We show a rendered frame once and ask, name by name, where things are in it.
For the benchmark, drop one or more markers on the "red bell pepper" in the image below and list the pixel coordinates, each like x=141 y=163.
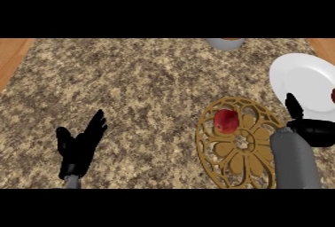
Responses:
x=226 y=121

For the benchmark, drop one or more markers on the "grey round pot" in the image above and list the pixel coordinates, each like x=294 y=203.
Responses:
x=223 y=43

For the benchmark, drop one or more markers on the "gold round openwork placemat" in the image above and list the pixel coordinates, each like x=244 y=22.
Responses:
x=238 y=144

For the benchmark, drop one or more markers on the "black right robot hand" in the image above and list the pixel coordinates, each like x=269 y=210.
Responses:
x=315 y=131

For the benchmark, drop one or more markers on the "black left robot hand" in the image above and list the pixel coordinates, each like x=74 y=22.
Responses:
x=80 y=147

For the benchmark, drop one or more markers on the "white round plate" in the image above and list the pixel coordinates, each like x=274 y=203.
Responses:
x=307 y=82

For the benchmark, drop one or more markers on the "dark red item on plate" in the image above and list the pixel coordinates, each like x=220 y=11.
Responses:
x=333 y=95

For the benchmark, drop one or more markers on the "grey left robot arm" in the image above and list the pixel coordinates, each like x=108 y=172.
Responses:
x=73 y=181

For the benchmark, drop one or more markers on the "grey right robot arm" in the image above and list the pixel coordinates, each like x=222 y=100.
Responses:
x=293 y=161

